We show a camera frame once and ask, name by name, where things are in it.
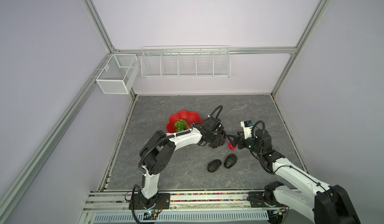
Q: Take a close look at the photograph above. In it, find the red fake fruit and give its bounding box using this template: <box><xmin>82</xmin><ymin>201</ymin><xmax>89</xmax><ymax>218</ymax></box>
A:
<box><xmin>229</xmin><ymin>142</ymin><xmax>238</xmax><ymax>150</ymax></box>

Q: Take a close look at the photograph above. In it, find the purple fake grape bunch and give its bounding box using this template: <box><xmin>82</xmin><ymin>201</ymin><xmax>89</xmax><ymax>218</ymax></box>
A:
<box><xmin>209</xmin><ymin>126</ymin><xmax>227</xmax><ymax>149</ymax></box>

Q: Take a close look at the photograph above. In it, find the dark fake avocado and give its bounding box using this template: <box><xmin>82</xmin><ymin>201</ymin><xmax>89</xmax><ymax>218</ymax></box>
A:
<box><xmin>224</xmin><ymin>154</ymin><xmax>238</xmax><ymax>169</ymax></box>
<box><xmin>207</xmin><ymin>160</ymin><xmax>222</xmax><ymax>173</ymax></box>

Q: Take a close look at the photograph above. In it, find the green fake grape bunch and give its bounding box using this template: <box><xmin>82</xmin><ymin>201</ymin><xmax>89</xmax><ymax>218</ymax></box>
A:
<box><xmin>174</xmin><ymin>120</ymin><xmax>190</xmax><ymax>133</ymax></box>

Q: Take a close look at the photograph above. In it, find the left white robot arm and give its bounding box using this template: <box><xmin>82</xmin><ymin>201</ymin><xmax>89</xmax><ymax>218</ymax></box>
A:
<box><xmin>138</xmin><ymin>117</ymin><xmax>225</xmax><ymax>203</ymax></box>

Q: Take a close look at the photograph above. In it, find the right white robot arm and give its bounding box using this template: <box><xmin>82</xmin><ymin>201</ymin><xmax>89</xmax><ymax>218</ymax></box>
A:
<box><xmin>228</xmin><ymin>130</ymin><xmax>361</xmax><ymax>224</ymax></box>

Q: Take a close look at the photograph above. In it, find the red flower-shaped fruit bowl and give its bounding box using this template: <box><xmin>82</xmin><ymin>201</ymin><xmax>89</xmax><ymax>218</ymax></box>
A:
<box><xmin>166</xmin><ymin>110</ymin><xmax>203</xmax><ymax>133</ymax></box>

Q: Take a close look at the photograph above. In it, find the small white mesh basket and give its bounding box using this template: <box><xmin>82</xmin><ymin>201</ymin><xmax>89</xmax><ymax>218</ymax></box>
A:
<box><xmin>96</xmin><ymin>54</ymin><xmax>140</xmax><ymax>94</ymax></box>

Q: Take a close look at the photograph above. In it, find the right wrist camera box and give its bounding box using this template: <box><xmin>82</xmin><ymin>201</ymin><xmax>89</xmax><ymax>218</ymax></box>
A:
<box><xmin>241</xmin><ymin>120</ymin><xmax>254</xmax><ymax>139</ymax></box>

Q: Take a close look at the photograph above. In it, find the long white wire rack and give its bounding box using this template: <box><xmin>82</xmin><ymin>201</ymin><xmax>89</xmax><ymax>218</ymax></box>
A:
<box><xmin>141</xmin><ymin>45</ymin><xmax>232</xmax><ymax>78</ymax></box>

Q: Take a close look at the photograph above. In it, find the white vented cable duct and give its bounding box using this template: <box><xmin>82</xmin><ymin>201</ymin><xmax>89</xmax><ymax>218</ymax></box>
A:
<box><xmin>93</xmin><ymin>210</ymin><xmax>269</xmax><ymax>224</ymax></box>

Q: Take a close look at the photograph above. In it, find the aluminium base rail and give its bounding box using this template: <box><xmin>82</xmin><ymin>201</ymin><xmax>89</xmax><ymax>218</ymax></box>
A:
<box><xmin>79</xmin><ymin>190</ymin><xmax>298</xmax><ymax>224</ymax></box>

